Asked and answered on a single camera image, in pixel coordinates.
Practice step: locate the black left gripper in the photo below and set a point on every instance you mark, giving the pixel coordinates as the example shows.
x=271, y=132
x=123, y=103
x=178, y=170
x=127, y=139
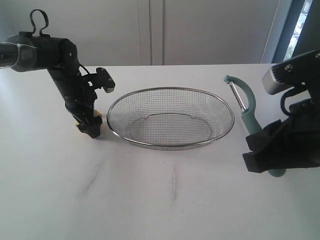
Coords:
x=74, y=90

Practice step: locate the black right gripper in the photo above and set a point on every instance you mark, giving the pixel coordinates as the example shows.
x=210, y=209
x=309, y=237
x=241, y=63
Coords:
x=302, y=72

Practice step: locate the yellow lemon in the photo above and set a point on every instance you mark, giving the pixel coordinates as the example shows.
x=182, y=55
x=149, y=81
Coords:
x=90, y=125

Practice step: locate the teal handled peeler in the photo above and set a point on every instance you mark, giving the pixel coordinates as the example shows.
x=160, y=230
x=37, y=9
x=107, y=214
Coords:
x=247, y=102

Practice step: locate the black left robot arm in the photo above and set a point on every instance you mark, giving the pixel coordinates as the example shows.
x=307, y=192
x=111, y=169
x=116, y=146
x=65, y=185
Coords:
x=25, y=52

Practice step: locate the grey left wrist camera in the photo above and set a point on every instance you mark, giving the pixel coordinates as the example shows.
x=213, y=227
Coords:
x=104, y=80

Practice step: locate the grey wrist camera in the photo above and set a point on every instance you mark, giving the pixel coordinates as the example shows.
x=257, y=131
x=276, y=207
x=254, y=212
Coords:
x=271, y=82
x=104, y=80

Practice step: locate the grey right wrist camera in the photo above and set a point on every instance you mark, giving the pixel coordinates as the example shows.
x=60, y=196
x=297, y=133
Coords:
x=271, y=82

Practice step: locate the oval wire mesh basket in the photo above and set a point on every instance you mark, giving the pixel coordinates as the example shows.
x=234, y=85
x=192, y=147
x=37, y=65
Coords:
x=170, y=118

